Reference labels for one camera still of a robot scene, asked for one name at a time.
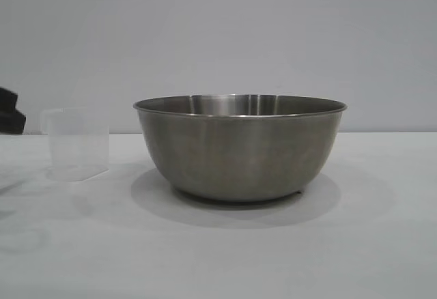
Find clear plastic measuring cup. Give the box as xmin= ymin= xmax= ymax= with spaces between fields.
xmin=40 ymin=106 xmax=111 ymax=181

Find stainless steel mixing bowl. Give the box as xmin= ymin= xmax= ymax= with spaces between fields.
xmin=132 ymin=93 xmax=348 ymax=203

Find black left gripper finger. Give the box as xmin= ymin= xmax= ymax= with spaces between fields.
xmin=0 ymin=109 xmax=27 ymax=135
xmin=0 ymin=87 xmax=18 ymax=111

